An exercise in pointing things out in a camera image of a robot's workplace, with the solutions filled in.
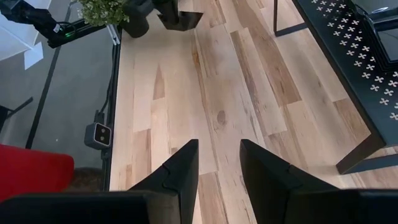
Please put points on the grey table-level camera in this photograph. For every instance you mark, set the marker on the grey table-level camera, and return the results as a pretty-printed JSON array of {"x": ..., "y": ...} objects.
[{"x": 99, "y": 136}]

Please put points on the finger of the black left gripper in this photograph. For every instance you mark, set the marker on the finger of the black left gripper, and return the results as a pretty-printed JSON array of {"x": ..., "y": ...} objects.
[{"x": 169, "y": 11}]

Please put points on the black wavy square plate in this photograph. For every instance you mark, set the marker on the black wavy square plate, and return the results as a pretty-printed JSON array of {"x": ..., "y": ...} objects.
[{"x": 186, "y": 21}]

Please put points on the green artificial potted plant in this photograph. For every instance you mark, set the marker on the green artificial potted plant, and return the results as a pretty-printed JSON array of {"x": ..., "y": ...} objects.
[{"x": 105, "y": 12}]

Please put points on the small black square plate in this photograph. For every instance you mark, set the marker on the small black square plate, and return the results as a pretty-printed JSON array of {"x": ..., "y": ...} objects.
[{"x": 388, "y": 46}]

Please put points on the black chair leg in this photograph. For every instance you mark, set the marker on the black chair leg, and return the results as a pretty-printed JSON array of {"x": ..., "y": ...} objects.
[{"x": 15, "y": 110}]

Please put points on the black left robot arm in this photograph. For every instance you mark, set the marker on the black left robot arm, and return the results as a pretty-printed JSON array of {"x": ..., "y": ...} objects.
[{"x": 40, "y": 20}]

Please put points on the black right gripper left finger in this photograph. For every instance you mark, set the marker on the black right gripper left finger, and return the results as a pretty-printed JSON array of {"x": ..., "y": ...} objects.
[{"x": 177, "y": 183}]

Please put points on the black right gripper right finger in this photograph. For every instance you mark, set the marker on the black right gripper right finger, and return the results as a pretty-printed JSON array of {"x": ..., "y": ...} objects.
[{"x": 267, "y": 183}]

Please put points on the white box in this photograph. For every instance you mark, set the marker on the white box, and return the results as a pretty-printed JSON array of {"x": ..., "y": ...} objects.
[{"x": 15, "y": 43}]

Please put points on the black perforated metal stand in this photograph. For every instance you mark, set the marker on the black perforated metal stand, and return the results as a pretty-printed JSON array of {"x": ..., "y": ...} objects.
[{"x": 357, "y": 81}]

